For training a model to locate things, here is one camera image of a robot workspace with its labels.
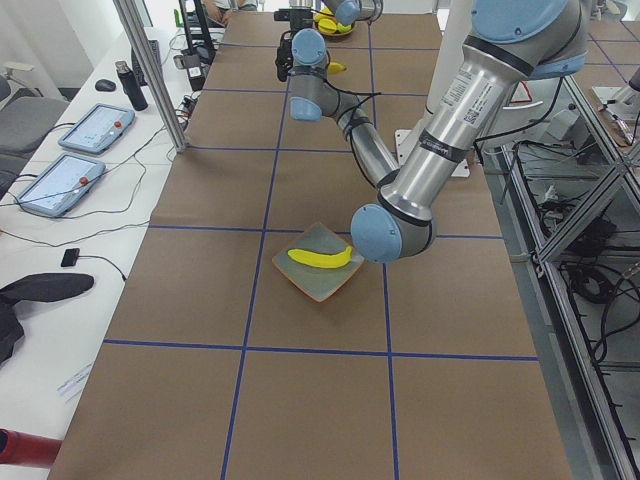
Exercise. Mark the small black box device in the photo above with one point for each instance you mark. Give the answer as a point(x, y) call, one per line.
point(70, 257)

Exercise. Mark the lower blue teach pendant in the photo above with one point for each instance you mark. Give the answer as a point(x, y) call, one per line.
point(61, 185)

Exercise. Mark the grey square plate orange rim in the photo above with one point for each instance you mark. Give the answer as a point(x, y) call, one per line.
point(318, 284)

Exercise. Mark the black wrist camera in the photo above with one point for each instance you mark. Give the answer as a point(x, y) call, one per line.
point(284, 61)
point(298, 18)

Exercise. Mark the black computer mouse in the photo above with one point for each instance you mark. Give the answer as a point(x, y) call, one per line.
point(105, 85)

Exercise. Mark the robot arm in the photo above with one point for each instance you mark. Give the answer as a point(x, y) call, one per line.
point(348, 12)
point(508, 42)

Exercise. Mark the red cylinder object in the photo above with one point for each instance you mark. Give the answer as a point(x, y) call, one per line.
point(28, 450)

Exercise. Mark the upper blue teach pendant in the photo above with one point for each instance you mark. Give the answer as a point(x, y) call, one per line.
point(98, 129)

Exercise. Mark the yellow banana bunch in basket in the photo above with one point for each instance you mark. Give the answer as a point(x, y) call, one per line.
point(325, 13)

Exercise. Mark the blue teach pendant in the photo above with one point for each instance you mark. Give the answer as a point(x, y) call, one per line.
point(98, 129)
point(61, 185)

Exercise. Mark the aluminium frame post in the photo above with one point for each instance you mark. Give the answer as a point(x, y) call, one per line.
point(135, 31)

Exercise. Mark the woven wicker basket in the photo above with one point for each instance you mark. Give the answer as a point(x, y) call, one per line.
point(329, 28)

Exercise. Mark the black water bottle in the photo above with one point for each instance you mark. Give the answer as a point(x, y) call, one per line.
point(130, 86)

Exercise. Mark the black jacket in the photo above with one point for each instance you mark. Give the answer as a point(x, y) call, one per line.
point(42, 288)

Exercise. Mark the grey office chair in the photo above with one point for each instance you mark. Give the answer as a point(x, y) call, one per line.
point(25, 123)

